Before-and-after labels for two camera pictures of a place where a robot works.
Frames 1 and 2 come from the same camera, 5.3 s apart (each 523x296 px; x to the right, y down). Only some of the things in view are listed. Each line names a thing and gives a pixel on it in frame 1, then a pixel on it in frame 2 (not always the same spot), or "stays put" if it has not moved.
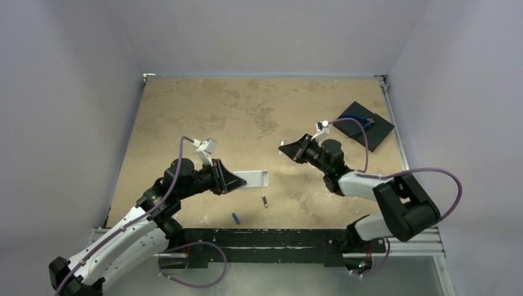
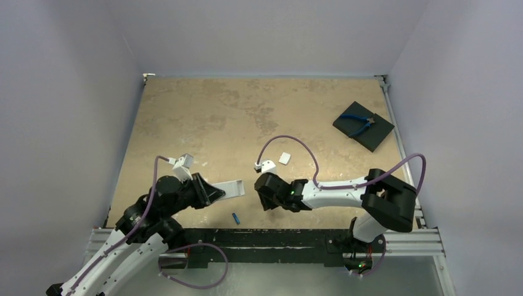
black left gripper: x=224 y=180 to x=209 y=192
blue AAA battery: x=235 y=218 stays put
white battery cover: x=282 y=144 to x=284 y=158
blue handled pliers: x=365 y=122 stays put
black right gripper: x=304 y=148 to x=265 y=187
